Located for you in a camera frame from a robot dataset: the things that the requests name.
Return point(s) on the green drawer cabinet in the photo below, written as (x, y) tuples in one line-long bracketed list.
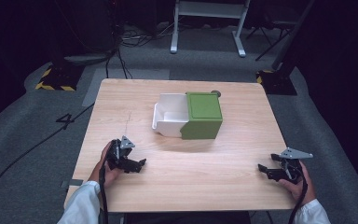
[(203, 116)]

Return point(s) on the small grey round object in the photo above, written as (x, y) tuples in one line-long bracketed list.
[(216, 93)]

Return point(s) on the person's left hand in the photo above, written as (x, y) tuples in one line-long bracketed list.
[(104, 175)]

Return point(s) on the grey tape strip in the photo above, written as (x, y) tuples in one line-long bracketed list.
[(73, 182)]

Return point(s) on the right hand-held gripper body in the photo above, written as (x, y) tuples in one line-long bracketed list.
[(292, 172)]

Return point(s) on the black stand with hazard-striped base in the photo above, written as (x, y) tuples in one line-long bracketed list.
[(59, 79), (278, 82)]

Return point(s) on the black folding tripod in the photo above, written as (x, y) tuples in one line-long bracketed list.
[(272, 34)]

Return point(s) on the person's right hand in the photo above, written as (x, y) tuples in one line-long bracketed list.
[(301, 189)]

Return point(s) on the white metal desk frame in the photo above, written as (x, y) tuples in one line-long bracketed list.
[(208, 9)]

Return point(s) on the white plastic drawer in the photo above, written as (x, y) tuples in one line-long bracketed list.
[(171, 116)]

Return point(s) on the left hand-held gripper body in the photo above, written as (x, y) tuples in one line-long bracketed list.
[(118, 154)]

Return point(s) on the grey round stand base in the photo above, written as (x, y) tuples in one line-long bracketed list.
[(88, 58)]

